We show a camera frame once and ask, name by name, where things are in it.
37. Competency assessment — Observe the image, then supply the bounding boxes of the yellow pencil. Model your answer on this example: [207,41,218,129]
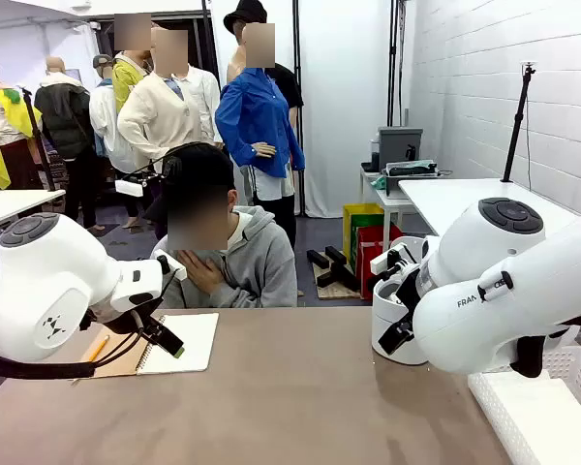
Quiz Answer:
[70,333,111,385]

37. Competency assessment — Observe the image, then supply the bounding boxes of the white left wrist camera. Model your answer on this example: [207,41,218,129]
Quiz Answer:
[154,250,189,282]

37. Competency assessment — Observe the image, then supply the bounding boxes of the yellow bag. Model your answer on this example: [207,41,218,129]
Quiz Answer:
[342,202,384,264]

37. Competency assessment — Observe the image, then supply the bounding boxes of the white perforated plastic basket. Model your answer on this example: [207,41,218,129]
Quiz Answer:
[467,344,581,465]

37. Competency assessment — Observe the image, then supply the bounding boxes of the person's left hand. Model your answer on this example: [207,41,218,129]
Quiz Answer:
[181,249,228,295]

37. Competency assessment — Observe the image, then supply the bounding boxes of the grey box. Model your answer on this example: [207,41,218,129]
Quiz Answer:
[377,126,424,173]

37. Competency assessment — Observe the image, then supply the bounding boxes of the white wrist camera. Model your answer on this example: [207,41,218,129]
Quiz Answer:
[154,250,189,282]
[370,244,411,278]

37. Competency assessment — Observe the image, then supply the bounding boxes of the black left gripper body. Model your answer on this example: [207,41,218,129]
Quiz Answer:
[79,305,152,336]

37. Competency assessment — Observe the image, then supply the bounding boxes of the mannequin in cream cardigan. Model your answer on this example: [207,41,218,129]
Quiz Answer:
[117,27,224,171]

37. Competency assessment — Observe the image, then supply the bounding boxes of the slanted black pole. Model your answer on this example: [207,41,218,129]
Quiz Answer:
[200,0,223,89]

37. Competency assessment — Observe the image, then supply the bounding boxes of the white lidded trash bin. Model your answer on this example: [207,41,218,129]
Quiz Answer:
[370,235,443,367]

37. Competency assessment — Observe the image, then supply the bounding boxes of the spiral notebook brown cover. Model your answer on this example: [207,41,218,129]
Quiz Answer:
[79,312,220,379]

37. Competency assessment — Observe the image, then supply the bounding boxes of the person in grey hoodie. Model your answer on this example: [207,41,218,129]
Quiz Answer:
[149,205,299,310]

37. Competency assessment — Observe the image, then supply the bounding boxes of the black light stand pole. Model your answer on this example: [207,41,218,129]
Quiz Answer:
[291,0,306,218]
[388,0,407,128]

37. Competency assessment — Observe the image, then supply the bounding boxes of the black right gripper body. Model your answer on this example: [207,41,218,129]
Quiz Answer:
[384,261,423,326]

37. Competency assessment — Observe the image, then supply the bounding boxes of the mannequin in dark puffer jacket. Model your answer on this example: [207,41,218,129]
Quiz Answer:
[34,56,99,229]

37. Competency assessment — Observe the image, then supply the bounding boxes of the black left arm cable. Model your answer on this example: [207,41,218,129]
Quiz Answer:
[0,328,146,380]

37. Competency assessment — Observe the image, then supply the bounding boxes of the small white side table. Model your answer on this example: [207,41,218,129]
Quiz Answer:
[360,167,420,253]

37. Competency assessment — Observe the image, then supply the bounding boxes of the long black wooden block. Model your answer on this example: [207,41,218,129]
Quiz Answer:
[323,245,362,292]

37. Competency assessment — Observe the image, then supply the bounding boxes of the short black tripod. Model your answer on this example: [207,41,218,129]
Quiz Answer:
[18,86,57,193]

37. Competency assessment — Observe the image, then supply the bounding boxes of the white table with slim leg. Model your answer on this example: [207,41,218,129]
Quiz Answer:
[0,188,67,233]

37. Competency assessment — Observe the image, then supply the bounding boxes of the black bucket hat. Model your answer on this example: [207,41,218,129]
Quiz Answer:
[222,0,269,36]

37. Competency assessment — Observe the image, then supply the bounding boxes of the large white table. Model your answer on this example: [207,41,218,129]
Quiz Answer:
[397,177,581,239]

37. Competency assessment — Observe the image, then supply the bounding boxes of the white paper stack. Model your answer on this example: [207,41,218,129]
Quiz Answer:
[481,371,581,465]

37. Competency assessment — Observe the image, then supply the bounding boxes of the grey tray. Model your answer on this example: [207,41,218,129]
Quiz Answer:
[383,160,440,197]

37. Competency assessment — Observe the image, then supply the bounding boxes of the mannequin in yellow raincoat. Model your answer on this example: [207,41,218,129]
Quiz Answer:
[0,58,44,191]

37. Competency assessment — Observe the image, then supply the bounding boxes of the mannequin in blue shirt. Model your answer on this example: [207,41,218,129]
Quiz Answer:
[214,22,307,246]

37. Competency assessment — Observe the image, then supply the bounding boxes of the black baseball cap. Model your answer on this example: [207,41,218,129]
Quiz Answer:
[143,142,236,227]

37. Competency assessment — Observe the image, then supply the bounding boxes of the dark items in grey tray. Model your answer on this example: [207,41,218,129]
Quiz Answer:
[386,161,438,176]

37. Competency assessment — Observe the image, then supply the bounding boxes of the person's left forearm grey sleeve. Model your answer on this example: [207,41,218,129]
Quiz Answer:
[211,275,296,309]

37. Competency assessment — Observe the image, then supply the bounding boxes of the red bag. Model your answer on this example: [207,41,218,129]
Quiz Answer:
[356,225,406,300]

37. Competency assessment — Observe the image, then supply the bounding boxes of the white head-mounted camera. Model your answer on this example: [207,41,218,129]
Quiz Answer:
[114,169,168,198]

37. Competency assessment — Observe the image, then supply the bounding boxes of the brown wooden board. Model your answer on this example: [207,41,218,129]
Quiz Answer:
[314,278,364,301]

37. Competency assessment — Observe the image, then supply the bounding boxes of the mannequin in yellow-green shirt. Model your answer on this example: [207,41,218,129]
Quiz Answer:
[110,14,152,115]

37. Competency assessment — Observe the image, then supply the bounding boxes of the mannequin in black shirt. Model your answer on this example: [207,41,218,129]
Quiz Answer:
[226,33,305,127]

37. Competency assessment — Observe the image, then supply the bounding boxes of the mannequin with grey cap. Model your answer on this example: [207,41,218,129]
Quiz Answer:
[88,53,149,229]

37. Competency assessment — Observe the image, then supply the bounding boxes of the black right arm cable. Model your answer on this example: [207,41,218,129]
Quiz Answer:
[510,332,549,379]

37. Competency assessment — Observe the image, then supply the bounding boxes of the tall black tripod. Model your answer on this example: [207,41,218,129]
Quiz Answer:
[501,61,538,184]

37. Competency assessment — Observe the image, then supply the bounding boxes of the green bag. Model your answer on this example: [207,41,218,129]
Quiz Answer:
[351,212,393,270]

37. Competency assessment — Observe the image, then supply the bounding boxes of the white backdrop curtain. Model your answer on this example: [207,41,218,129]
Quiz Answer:
[210,0,416,219]

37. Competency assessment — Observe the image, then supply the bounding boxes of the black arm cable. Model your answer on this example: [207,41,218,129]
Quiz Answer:
[0,328,146,380]
[510,332,549,379]

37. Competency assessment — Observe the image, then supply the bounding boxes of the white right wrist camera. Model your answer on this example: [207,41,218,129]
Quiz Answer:
[370,244,411,278]

